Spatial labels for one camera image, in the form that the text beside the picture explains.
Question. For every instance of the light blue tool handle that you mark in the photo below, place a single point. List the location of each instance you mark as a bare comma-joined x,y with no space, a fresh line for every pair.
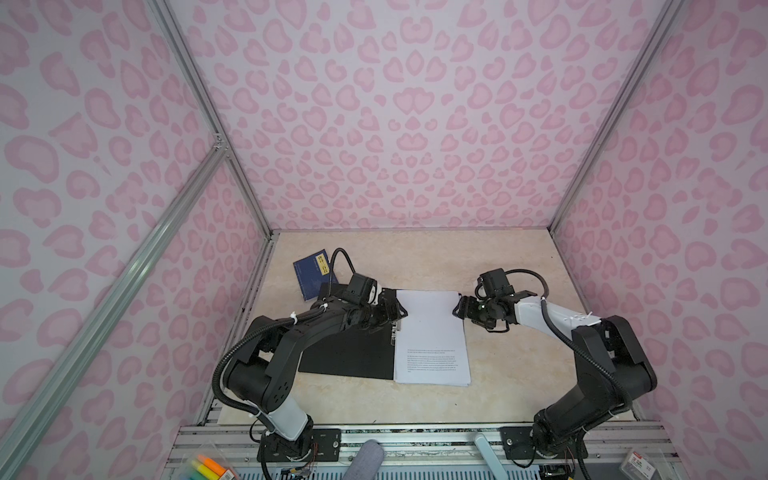
488,455

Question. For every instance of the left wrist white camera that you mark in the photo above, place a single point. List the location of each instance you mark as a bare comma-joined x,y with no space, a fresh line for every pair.
373,292

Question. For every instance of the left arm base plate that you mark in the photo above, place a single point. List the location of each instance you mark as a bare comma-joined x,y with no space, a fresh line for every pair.
318,444

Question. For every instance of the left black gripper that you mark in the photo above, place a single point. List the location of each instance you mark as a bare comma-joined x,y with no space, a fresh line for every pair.
386,316

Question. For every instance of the red folder black inside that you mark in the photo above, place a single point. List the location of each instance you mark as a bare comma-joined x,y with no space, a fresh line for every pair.
353,352

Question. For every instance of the red white label box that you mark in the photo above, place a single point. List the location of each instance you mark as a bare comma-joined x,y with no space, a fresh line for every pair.
637,467

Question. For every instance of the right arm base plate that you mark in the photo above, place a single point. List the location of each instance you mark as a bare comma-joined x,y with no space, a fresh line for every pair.
521,444

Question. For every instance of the grey foam roller handle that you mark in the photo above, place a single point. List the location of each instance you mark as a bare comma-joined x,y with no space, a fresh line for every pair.
367,462

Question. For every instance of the highlighter pens box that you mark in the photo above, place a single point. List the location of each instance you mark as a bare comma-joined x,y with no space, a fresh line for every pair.
201,467

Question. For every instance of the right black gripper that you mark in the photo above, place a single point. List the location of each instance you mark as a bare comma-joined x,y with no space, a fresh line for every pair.
466,308

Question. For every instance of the blue booklet yellow label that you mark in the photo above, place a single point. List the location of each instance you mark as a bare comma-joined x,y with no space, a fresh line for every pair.
312,273

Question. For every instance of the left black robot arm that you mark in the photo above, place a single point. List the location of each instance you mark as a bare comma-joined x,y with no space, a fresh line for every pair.
256,374

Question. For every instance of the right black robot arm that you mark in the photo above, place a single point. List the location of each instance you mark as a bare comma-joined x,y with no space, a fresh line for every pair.
612,368

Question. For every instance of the paper sheet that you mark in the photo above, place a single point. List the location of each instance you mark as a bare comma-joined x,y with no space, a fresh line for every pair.
430,345

